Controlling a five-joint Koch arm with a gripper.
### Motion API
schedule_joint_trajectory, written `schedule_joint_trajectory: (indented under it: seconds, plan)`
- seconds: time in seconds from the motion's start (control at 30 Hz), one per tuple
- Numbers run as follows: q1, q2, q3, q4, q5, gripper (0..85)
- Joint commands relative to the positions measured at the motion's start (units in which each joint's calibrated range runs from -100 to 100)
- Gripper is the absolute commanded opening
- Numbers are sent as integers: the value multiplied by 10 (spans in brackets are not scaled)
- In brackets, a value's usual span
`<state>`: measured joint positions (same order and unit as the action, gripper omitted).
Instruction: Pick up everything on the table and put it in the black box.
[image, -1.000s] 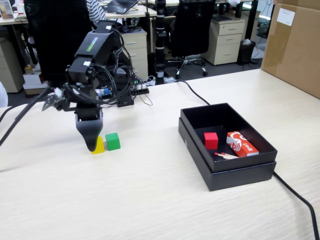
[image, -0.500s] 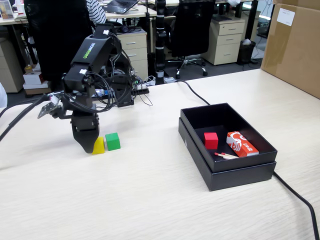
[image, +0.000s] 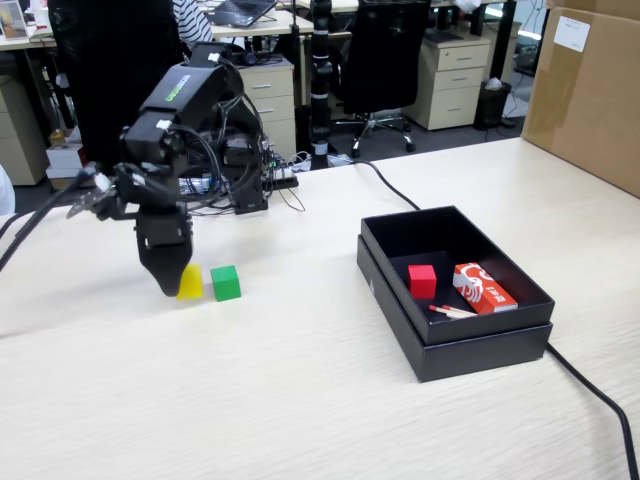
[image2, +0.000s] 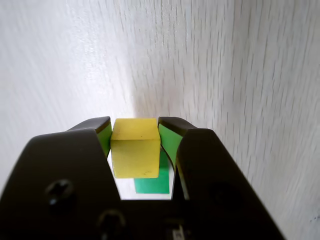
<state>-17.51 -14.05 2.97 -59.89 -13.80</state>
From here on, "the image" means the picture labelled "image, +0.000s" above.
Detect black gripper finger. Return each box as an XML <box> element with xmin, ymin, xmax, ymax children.
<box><xmin>133</xmin><ymin>207</ymin><xmax>196</xmax><ymax>298</ymax></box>

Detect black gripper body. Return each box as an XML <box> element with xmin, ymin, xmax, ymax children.
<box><xmin>114</xmin><ymin>160</ymin><xmax>193</xmax><ymax>216</ymax></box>

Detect yellow wooden cube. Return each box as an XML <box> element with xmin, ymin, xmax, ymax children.
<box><xmin>174</xmin><ymin>263</ymin><xmax>205</xmax><ymax>301</ymax></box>

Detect green wooden cube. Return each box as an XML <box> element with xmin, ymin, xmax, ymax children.
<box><xmin>209</xmin><ymin>264</ymin><xmax>242</xmax><ymax>303</ymax></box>

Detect red wooden cube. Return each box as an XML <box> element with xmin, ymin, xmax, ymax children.
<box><xmin>407</xmin><ymin>264</ymin><xmax>438</xmax><ymax>300</ymax></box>

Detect white cardboard box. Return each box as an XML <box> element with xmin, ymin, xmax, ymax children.
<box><xmin>45</xmin><ymin>142</ymin><xmax>86</xmax><ymax>180</ymax></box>

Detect black cardboard box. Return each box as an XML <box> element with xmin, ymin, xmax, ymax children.
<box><xmin>359</xmin><ymin>203</ymin><xmax>557</xmax><ymax>347</ymax></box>

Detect black open box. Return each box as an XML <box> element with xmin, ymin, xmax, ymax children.
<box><xmin>355</xmin><ymin>233</ymin><xmax>554</xmax><ymax>384</ymax></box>

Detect large brown cardboard box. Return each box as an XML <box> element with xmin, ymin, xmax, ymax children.
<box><xmin>520</xmin><ymin>0</ymin><xmax>640</xmax><ymax>199</ymax></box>

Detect large black office chair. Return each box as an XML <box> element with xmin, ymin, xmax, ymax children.
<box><xmin>46</xmin><ymin>0</ymin><xmax>187</xmax><ymax>174</ymax></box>

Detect beige side cabinet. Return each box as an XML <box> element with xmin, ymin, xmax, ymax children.
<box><xmin>0</xmin><ymin>74</ymin><xmax>50</xmax><ymax>187</ymax></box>

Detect black headphones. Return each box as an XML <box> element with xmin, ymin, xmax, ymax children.
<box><xmin>230</xmin><ymin>45</ymin><xmax>261</xmax><ymax>67</ymax></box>

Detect person in striped shirt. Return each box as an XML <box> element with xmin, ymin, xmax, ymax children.
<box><xmin>171</xmin><ymin>0</ymin><xmax>215</xmax><ymax>50</ymax></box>

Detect black segmented pole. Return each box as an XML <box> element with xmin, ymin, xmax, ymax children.
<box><xmin>308</xmin><ymin>0</ymin><xmax>335</xmax><ymax>170</ymax></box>

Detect light wood office desk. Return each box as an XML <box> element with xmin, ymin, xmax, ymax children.
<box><xmin>0</xmin><ymin>8</ymin><xmax>315</xmax><ymax>51</ymax></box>

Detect black laptop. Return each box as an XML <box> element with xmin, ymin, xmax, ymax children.
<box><xmin>206</xmin><ymin>0</ymin><xmax>279</xmax><ymax>29</ymax></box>

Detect red white carton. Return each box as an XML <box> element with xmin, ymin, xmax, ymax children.
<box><xmin>27</xmin><ymin>0</ymin><xmax>51</xmax><ymax>29</ymax></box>

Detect black mesh office chair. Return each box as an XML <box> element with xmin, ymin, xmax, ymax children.
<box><xmin>341</xmin><ymin>0</ymin><xmax>432</xmax><ymax>159</ymax></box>

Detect beige three drawer cabinet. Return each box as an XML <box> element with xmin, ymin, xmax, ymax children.
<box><xmin>402</xmin><ymin>37</ymin><xmax>492</xmax><ymax>132</ymax></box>

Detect orange white matchbox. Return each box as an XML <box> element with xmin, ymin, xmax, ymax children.
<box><xmin>452</xmin><ymin>262</ymin><xmax>519</xmax><ymax>316</ymax></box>

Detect black trash bin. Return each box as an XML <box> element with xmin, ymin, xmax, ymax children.
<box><xmin>472</xmin><ymin>78</ymin><xmax>514</xmax><ymax>132</ymax></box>

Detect black legged desk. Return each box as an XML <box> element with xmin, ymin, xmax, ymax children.
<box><xmin>429</xmin><ymin>0</ymin><xmax>519</xmax><ymax>84</ymax></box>

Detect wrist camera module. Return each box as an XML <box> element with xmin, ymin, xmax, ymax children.
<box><xmin>66</xmin><ymin>167</ymin><xmax>124</xmax><ymax>222</ymax></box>

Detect thick black camera cable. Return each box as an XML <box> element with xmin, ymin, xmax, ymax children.
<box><xmin>0</xmin><ymin>169</ymin><xmax>99</xmax><ymax>274</ymax></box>

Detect clear photo frame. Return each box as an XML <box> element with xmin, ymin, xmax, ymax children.
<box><xmin>0</xmin><ymin>0</ymin><xmax>30</xmax><ymax>41</ymax></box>

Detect thick black power cable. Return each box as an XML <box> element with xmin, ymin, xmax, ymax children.
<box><xmin>327</xmin><ymin>158</ymin><xmax>640</xmax><ymax>480</ymax></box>

